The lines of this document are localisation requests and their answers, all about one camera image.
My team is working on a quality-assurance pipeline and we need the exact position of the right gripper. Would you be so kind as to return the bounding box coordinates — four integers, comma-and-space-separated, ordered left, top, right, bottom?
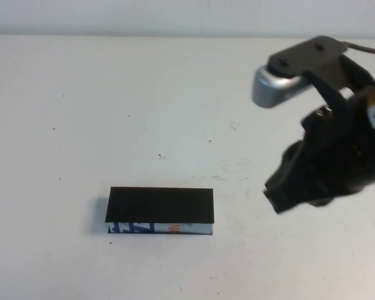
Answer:
264, 81, 375, 215

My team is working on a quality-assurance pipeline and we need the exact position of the right camera mount bracket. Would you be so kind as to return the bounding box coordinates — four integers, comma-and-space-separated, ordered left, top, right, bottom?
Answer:
302, 51, 375, 109

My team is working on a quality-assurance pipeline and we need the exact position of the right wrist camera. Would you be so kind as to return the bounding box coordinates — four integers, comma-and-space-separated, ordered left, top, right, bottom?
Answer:
251, 35, 348, 109

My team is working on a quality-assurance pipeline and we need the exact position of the black printed glasses case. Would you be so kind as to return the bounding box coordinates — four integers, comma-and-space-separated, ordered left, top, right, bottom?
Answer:
105, 186, 215, 236

